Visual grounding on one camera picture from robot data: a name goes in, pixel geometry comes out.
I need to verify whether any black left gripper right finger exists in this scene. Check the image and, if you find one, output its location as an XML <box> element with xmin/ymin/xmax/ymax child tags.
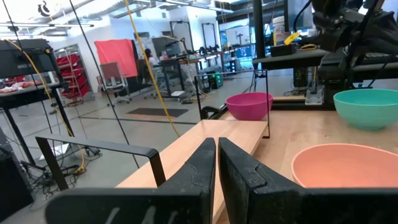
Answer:
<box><xmin>218</xmin><ymin>137</ymin><xmax>398</xmax><ymax>224</ymax></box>

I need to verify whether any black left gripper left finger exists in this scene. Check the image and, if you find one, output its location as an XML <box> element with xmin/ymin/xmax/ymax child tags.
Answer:
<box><xmin>44</xmin><ymin>137</ymin><xmax>217</xmax><ymax>224</ymax></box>

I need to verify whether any peach orange bowl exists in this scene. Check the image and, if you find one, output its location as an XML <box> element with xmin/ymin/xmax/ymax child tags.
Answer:
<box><xmin>291</xmin><ymin>142</ymin><xmax>398</xmax><ymax>189</ymax></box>

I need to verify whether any magenta bowl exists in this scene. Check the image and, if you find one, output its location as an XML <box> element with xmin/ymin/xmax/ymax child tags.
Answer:
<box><xmin>225</xmin><ymin>91</ymin><xmax>274</xmax><ymax>121</ymax></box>

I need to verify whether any turquoise bowl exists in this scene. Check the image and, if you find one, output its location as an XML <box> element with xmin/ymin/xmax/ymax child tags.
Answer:
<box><xmin>333</xmin><ymin>88</ymin><xmax>398</xmax><ymax>131</ymax></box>

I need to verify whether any dark floor mat orange edge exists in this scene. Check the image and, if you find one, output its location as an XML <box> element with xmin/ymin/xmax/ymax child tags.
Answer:
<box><xmin>125</xmin><ymin>107</ymin><xmax>190</xmax><ymax>120</ymax></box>

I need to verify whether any black corner hook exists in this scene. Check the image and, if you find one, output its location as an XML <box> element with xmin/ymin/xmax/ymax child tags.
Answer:
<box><xmin>200</xmin><ymin>105</ymin><xmax>228</xmax><ymax>121</ymax></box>

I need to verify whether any green-lit computer case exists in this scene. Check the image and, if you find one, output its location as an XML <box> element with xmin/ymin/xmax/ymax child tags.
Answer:
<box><xmin>207</xmin><ymin>72</ymin><xmax>224</xmax><ymax>90</ymax></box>

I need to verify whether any dark desk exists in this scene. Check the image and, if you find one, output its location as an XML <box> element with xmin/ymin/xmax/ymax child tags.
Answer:
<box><xmin>160</xmin><ymin>57</ymin><xmax>200</xmax><ymax>99</ymax></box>

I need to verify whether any grey office chair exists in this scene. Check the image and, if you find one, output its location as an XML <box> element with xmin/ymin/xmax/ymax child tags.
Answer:
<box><xmin>99</xmin><ymin>61</ymin><xmax>132</xmax><ymax>106</ymax></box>

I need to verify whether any black side table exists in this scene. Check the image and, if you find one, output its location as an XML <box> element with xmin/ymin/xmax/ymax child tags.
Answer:
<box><xmin>252</xmin><ymin>49</ymin><xmax>330</xmax><ymax>71</ymax></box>

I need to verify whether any person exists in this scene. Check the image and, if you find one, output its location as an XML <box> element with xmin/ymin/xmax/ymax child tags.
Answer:
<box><xmin>143</xmin><ymin>48</ymin><xmax>159</xmax><ymax>68</ymax></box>

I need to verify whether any small black box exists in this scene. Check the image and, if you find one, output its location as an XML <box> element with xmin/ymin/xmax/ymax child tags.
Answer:
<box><xmin>270</xmin><ymin>43</ymin><xmax>297</xmax><ymax>57</ymax></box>

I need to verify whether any red fabric panel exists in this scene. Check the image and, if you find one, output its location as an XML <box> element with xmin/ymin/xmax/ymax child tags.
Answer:
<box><xmin>94</xmin><ymin>39</ymin><xmax>139</xmax><ymax>78</ymax></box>

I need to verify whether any black cabinet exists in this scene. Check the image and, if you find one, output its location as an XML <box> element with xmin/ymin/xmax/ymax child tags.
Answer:
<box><xmin>0</xmin><ymin>127</ymin><xmax>34</xmax><ymax>215</ymax></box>

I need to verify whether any yellow tag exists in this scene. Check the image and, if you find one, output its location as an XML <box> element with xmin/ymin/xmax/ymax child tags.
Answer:
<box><xmin>283</xmin><ymin>30</ymin><xmax>300</xmax><ymax>46</ymax></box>

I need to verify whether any metal rack with red bins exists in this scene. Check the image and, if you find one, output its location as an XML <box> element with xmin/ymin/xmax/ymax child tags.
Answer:
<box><xmin>55</xmin><ymin>43</ymin><xmax>96</xmax><ymax>105</ymax></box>

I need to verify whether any computer monitor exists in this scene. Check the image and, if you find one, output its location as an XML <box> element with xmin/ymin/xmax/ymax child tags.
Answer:
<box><xmin>224</xmin><ymin>24</ymin><xmax>251</xmax><ymax>47</ymax></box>

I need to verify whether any black workbench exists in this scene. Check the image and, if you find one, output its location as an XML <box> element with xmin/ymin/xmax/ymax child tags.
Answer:
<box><xmin>0</xmin><ymin>82</ymin><xmax>75</xmax><ymax>166</ymax></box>

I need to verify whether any black equipment case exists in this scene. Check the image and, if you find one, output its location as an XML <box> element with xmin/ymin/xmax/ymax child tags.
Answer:
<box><xmin>0</xmin><ymin>39</ymin><xmax>58</xmax><ymax>78</ymax></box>

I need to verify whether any yellow hanging cable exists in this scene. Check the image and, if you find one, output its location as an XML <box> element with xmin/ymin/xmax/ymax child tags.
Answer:
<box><xmin>4</xmin><ymin>39</ymin><xmax>86</xmax><ymax>175</ymax></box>
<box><xmin>123</xmin><ymin>0</ymin><xmax>181</xmax><ymax>138</ymax></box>

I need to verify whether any silver arm base bracket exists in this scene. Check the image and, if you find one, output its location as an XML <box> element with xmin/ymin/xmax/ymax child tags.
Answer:
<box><xmin>304</xmin><ymin>89</ymin><xmax>324</xmax><ymax>106</ymax></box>

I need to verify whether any black floor cable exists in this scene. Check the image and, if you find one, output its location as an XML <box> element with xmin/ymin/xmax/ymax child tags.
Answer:
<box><xmin>21</xmin><ymin>149</ymin><xmax>100</xmax><ymax>194</ymax></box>

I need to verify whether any thin black hanging cable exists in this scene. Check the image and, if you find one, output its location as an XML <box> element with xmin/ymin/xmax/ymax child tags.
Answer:
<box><xmin>68</xmin><ymin>0</ymin><xmax>140</xmax><ymax>169</ymax></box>

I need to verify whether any tall black metal frame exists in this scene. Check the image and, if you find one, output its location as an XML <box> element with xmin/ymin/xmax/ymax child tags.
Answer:
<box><xmin>169</xmin><ymin>20</ymin><xmax>195</xmax><ymax>54</ymax></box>
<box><xmin>201</xmin><ymin>22</ymin><xmax>220</xmax><ymax>52</ymax></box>

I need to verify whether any black vertical post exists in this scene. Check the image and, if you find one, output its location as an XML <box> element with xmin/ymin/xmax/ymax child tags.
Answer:
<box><xmin>252</xmin><ymin>0</ymin><xmax>266</xmax><ymax>60</ymax></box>

